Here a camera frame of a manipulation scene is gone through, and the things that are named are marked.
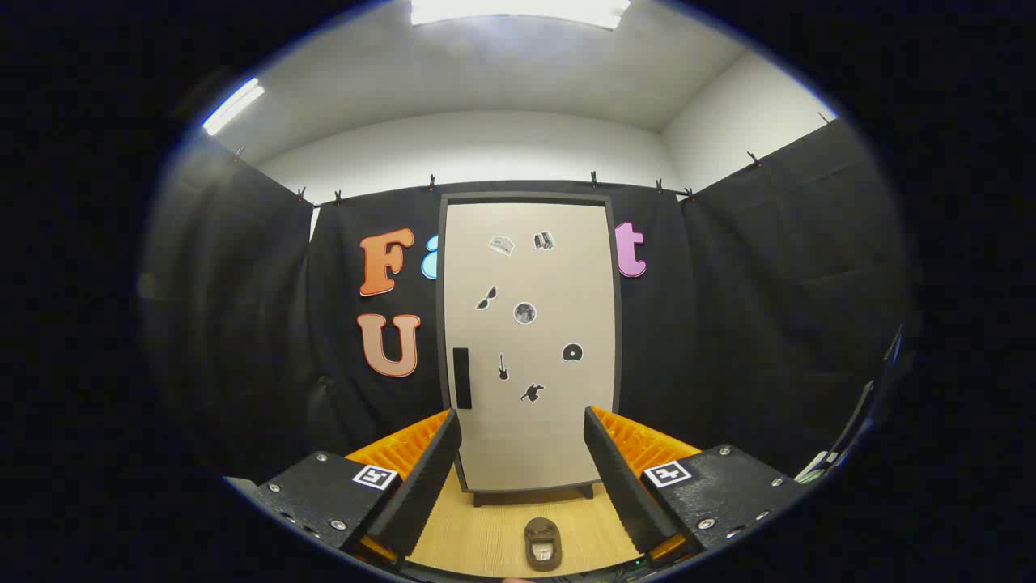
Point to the narrow ceiling light strip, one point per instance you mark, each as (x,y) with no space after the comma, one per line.
(233,105)

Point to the dark grey shoe cabinet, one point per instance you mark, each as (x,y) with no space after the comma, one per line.
(526,197)

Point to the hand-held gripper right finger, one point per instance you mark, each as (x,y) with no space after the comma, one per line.
(623,486)

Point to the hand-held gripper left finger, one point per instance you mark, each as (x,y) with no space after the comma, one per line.
(425,486)

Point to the row of black cloth clips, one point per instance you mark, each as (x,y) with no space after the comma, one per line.
(432,183)

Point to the brown fuzzy shoe with bow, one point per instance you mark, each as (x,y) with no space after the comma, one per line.
(541,534)

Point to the dark curved bar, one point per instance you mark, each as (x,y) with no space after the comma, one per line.
(866,405)

